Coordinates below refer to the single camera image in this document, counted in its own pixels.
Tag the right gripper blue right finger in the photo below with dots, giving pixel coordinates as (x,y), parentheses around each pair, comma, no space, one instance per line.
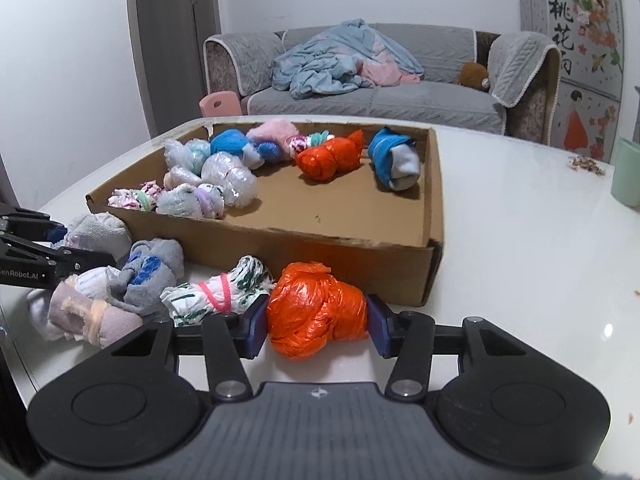
(383,327)

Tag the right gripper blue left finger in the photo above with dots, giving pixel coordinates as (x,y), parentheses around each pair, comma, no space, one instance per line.
(257,328)

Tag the white pink striped sock bundle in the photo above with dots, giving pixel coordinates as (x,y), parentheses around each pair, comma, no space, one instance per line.
(231,292)

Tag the mauve sock bundle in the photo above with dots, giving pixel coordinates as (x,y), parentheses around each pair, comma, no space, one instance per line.
(92,320)

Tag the white blue striped sock bundle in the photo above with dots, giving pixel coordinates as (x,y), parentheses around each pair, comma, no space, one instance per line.
(92,283)

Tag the grey knitted sock bundle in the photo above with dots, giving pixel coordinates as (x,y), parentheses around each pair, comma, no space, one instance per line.
(100,232)

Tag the grey sock with blue flower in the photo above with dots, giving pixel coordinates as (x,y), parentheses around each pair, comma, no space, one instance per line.
(152,266)

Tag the white floral plastic bundle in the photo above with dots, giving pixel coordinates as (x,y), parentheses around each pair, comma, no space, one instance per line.
(205,201)

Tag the clear plastic bag bundle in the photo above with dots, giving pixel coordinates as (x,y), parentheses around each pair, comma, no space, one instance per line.
(238,183)

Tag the orange plastic bag bundle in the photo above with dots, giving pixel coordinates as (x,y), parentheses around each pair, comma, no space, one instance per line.
(336,156)

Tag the white mesh bundle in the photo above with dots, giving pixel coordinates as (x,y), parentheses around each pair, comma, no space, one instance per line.
(188,156)

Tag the teal pink sock bundle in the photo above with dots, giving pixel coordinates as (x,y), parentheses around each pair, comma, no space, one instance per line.
(317,138)

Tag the pink fluffy sock bundle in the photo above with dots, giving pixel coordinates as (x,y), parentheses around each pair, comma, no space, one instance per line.
(277,140)

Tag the brown cardboard box tray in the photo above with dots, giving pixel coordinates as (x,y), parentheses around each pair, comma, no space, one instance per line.
(385,243)

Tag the pink plastic stool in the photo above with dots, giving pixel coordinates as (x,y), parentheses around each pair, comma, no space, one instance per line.
(221,104)

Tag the pink cushion on sofa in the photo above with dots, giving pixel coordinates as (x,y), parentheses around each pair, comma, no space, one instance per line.
(386,74)

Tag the brown plush toy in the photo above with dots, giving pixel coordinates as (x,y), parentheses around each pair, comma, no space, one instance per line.
(475,76)

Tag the light blue blanket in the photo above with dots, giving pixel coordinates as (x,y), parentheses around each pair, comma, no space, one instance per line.
(327,64)

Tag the grey sofa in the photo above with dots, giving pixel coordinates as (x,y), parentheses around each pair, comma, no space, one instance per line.
(505,84)

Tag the green plastic cup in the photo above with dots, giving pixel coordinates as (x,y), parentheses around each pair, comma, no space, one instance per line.
(626,178)

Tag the decorated grey refrigerator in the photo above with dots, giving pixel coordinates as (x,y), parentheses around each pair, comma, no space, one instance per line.
(590,36)

